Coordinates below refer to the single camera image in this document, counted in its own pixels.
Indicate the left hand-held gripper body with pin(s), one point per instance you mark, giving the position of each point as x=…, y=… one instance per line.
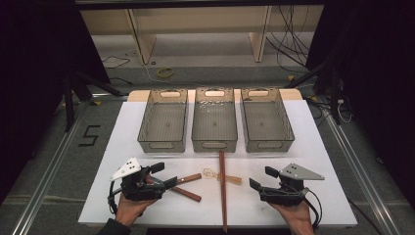
x=140, y=191

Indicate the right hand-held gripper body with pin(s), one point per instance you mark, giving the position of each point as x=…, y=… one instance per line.
x=284, y=196

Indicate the grey plastic basket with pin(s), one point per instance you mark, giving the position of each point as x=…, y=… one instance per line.
x=266, y=125
x=214, y=125
x=163, y=125

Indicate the person's left hand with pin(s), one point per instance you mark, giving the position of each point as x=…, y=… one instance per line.
x=129, y=210

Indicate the person's right hand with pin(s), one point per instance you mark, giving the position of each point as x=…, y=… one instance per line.
x=298, y=218

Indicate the yellow tape roll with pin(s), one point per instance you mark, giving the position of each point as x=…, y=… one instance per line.
x=160, y=73

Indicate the black metal stand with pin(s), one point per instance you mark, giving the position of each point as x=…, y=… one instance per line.
x=334, y=98
x=69, y=104

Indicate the dark curtain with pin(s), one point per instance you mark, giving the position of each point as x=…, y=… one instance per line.
x=375, y=65
x=32, y=65

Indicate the aluminium floor rail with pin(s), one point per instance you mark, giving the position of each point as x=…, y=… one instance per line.
x=362, y=176
x=49, y=176

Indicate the light wooden table frame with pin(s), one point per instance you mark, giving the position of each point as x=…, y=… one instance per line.
x=147, y=42

